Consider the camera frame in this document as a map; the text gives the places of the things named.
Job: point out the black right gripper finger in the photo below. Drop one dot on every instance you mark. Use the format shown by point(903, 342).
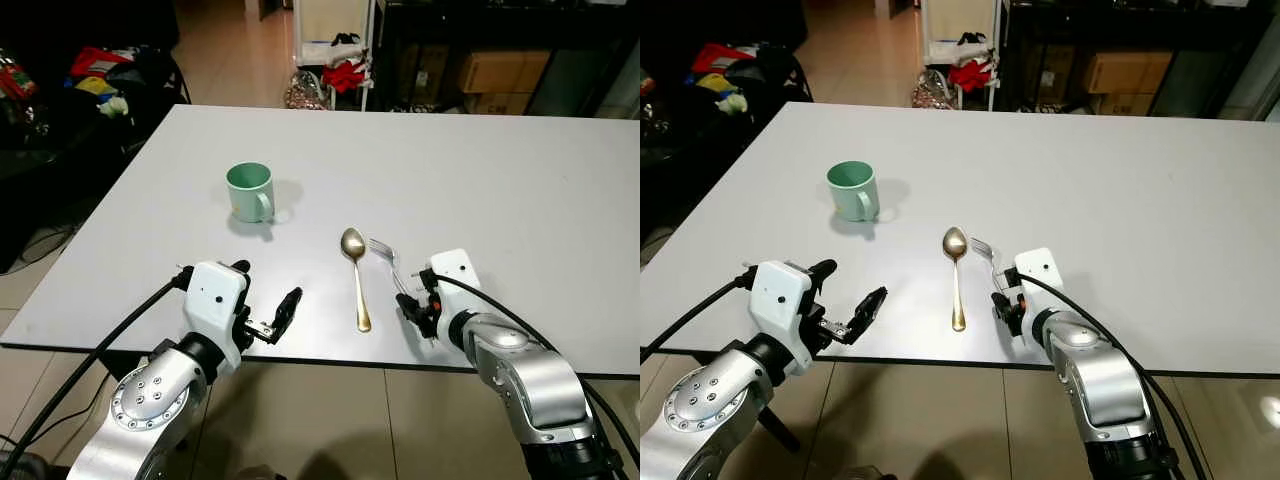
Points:
point(1010, 275)
point(426, 274)
point(1000, 306)
point(410, 310)

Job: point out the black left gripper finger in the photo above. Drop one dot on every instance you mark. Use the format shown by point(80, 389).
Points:
point(288, 310)
point(868, 310)
point(820, 268)
point(241, 267)

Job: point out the silver metal fork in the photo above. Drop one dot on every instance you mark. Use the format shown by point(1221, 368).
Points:
point(982, 247)
point(383, 250)

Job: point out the gold metal spoon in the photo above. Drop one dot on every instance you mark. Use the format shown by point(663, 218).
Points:
point(352, 243)
point(955, 242)

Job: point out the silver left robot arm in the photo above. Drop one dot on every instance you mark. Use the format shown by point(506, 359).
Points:
point(150, 410)
point(710, 415)

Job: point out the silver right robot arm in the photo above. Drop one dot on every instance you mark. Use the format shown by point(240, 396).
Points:
point(1110, 390)
point(535, 390)

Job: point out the green ceramic mug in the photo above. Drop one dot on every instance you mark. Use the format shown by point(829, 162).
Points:
point(245, 197)
point(848, 195)

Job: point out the black table leg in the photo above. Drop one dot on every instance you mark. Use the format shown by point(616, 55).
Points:
point(778, 428)

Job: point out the black sofa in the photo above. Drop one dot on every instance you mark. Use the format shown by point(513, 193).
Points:
point(690, 160)
point(60, 170)

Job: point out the patterned woven basket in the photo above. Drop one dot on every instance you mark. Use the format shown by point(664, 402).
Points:
point(932, 93)
point(305, 94)

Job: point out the white and green cloth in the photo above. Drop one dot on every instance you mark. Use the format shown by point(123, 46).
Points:
point(734, 103)
point(114, 105)

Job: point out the red cloth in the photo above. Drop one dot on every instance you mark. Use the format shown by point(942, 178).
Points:
point(970, 76)
point(345, 77)

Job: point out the yellow packet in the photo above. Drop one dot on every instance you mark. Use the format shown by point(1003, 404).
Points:
point(716, 82)
point(95, 86)

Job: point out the black shelf unit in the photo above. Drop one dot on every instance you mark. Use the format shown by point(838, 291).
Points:
point(420, 60)
point(1050, 60)

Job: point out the brown cardboard box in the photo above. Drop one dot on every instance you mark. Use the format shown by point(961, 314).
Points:
point(505, 72)
point(1128, 73)

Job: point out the red bag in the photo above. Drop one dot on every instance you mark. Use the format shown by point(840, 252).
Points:
point(100, 60)
point(722, 58)

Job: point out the white trolley cart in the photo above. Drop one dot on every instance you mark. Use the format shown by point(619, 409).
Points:
point(335, 40)
point(962, 40)

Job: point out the red and white packet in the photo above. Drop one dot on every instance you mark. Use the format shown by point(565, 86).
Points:
point(646, 83)
point(15, 80)

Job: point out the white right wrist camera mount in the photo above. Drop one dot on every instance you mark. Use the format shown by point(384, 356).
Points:
point(455, 270)
point(1040, 270)

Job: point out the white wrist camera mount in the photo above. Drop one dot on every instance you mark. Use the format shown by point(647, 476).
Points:
point(215, 300)
point(455, 270)
point(1040, 270)
point(780, 300)

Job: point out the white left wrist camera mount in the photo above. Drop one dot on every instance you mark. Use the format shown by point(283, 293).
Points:
point(780, 300)
point(215, 300)

